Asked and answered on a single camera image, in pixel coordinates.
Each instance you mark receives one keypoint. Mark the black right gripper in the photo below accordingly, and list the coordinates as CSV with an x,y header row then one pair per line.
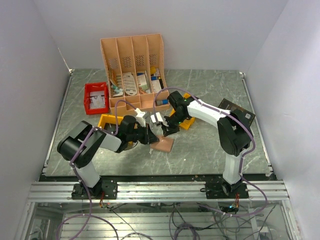
x,y
167,129

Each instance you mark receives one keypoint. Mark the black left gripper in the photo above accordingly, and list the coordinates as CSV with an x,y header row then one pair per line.
x,y
149,137

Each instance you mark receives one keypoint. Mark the pink leather card holder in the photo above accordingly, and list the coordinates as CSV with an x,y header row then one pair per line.
x,y
164,144

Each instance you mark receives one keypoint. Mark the yellow bin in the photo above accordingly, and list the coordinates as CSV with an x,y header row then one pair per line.
x,y
109,119
186,124

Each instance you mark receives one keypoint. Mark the red plastic bin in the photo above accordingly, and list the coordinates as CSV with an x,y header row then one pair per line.
x,y
97,86

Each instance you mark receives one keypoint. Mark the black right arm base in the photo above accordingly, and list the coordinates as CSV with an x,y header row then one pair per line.
x,y
223,190

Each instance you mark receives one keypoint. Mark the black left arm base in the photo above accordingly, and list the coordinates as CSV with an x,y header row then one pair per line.
x,y
105,189

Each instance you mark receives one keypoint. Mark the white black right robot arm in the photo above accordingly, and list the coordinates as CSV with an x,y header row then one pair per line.
x,y
235,135

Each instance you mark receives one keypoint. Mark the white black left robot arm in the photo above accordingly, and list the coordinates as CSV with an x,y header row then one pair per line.
x,y
80,145

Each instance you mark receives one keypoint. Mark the cards in red bin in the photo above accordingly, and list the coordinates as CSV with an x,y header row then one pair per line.
x,y
97,100

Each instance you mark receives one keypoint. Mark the blue grey cylinder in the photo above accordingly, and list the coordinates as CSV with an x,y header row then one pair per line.
x,y
161,102

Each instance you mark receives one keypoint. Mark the white oval perforated board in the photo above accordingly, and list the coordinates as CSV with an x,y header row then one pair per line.
x,y
129,84

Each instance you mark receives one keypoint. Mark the white box in organizer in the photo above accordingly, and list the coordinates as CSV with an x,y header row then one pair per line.
x,y
142,81

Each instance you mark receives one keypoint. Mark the peach plastic desk organizer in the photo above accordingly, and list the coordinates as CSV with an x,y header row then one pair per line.
x,y
139,54

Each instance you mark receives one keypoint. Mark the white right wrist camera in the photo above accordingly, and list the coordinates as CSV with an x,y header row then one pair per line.
x,y
157,119

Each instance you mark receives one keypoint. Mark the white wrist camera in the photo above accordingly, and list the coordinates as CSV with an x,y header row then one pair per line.
x,y
157,119
140,117

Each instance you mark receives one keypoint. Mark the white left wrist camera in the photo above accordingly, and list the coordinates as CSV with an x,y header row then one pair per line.
x,y
140,117

